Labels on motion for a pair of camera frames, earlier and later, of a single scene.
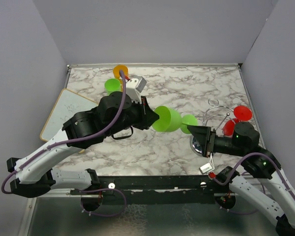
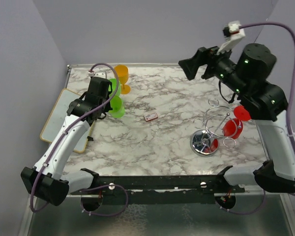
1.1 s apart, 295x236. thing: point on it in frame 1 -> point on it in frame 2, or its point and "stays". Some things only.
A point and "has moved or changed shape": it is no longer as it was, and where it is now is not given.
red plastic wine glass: [241, 113] stays
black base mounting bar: [154, 190] stays
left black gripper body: [136, 119] -> [106, 107]
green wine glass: [111, 85] stays
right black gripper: [202, 133] -> [191, 66]
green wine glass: [170, 119] has moved or changed shape
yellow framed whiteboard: [68, 103] stays
